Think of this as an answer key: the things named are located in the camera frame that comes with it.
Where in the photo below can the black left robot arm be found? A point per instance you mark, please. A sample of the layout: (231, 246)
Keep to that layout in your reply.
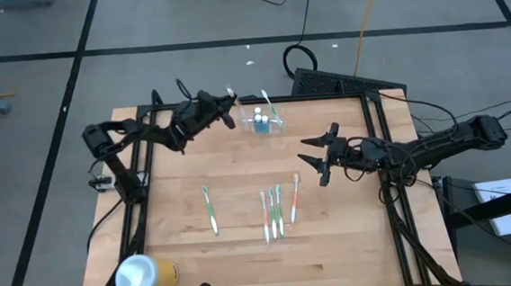
(146, 132)

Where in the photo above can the white paper booklet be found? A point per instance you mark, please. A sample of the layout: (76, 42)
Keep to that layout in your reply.
(493, 189)

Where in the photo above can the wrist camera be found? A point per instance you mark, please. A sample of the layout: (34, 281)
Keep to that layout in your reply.
(341, 149)
(203, 112)

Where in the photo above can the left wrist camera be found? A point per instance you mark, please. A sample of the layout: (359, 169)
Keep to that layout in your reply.
(203, 112)

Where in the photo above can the green white toothbrush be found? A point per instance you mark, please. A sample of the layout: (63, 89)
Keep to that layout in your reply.
(273, 110)
(273, 218)
(280, 218)
(211, 213)

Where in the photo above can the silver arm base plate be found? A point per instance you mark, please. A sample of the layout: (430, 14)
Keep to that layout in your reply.
(105, 182)

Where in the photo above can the yellow cup white lid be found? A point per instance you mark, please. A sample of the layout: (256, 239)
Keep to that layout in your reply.
(134, 277)

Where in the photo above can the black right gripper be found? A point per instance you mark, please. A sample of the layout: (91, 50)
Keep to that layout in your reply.
(325, 178)

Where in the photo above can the black aluminium table frame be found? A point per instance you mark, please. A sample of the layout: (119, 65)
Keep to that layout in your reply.
(324, 96)

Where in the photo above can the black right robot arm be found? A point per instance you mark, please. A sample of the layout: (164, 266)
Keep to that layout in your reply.
(441, 148)

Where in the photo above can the black stand beam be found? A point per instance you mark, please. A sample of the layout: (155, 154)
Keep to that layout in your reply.
(503, 204)

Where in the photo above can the black computer case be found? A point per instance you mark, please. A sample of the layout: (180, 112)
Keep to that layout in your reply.
(323, 82)

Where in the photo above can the black frame corner hook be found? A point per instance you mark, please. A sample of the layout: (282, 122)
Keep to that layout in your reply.
(156, 96)

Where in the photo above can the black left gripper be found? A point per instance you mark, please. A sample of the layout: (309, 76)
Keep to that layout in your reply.
(199, 113)

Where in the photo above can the clear acrylic organizer box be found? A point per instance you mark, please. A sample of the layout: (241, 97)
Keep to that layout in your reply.
(250, 127)

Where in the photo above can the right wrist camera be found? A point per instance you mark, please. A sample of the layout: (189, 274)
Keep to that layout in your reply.
(341, 149)

